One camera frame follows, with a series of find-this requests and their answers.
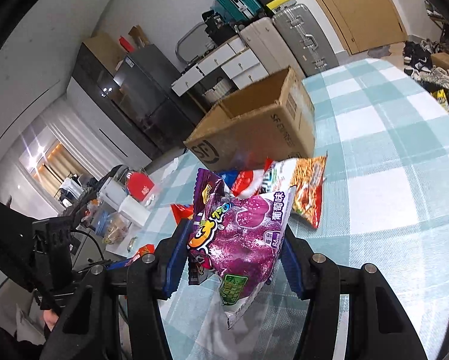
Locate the grey refrigerator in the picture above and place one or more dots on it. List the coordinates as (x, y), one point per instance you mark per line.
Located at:
(149, 86)

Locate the white tissue paper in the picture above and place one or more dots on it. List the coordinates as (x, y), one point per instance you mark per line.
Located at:
(172, 167)

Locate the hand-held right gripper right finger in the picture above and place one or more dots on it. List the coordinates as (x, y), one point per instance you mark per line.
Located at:
(295, 270)

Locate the pile of sneakers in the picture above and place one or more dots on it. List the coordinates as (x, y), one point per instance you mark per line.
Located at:
(430, 67)

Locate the red gift box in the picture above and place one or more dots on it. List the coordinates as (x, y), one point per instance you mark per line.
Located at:
(139, 185)

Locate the white marble side table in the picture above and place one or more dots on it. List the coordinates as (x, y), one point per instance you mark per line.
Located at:
(119, 249)

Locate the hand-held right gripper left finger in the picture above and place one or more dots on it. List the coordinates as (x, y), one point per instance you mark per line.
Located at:
(175, 262)

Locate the grey white laundry basket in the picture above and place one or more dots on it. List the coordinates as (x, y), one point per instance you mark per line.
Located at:
(217, 92)

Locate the small cardboard box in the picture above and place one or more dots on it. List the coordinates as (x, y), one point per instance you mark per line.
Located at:
(447, 65)

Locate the dark glass cabinet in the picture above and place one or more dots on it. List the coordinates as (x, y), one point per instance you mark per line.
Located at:
(97, 90)

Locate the white curtain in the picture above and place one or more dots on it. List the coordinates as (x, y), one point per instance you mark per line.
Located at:
(82, 131)

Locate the clear plastic food bag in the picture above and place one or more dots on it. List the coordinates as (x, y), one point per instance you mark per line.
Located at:
(117, 228)

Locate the brown paper bag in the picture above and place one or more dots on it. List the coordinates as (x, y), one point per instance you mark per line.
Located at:
(139, 35)

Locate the black bag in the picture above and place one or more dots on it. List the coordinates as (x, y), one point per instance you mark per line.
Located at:
(218, 26)

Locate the red paper bag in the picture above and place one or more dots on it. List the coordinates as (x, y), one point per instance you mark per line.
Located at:
(127, 43)

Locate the white kettle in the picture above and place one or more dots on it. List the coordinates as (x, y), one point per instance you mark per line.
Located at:
(112, 195)

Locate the person's left hand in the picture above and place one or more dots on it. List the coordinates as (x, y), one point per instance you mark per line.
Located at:
(52, 320)

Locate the beige suitcase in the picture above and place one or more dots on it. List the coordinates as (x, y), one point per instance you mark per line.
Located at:
(269, 45)

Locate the silver suitcase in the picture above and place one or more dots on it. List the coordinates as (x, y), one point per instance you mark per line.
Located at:
(303, 37)

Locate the blue white snack packet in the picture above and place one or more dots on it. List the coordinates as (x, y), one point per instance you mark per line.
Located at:
(228, 178)

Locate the arched metal frame mirror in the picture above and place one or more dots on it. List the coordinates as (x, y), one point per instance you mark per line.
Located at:
(183, 41)

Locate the purple jelly snack packet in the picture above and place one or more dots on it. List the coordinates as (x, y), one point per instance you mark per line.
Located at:
(243, 240)

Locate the white drawer cabinet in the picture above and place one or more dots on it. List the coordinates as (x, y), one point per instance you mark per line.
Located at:
(239, 63)

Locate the brown cardboard box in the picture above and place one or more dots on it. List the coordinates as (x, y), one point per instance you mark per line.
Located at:
(254, 131)

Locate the wooden door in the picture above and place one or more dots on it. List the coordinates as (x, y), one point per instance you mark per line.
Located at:
(359, 7)

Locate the grey door mat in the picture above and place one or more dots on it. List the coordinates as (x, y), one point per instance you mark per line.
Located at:
(382, 49)

